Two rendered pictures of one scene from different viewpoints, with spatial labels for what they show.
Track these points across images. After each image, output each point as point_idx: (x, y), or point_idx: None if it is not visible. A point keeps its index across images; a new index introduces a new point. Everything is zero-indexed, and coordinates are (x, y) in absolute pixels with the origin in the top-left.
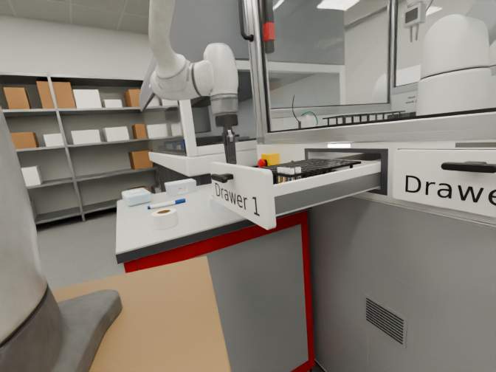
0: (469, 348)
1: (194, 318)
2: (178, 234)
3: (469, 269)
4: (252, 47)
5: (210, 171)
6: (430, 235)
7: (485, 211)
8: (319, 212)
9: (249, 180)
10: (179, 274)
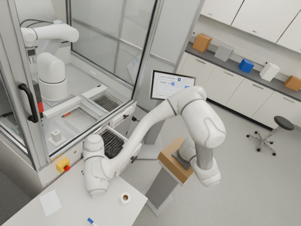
0: None
1: (169, 147)
2: (131, 187)
3: (118, 128)
4: (32, 123)
5: (118, 171)
6: (114, 129)
7: (123, 120)
8: None
9: (137, 149)
10: (165, 152)
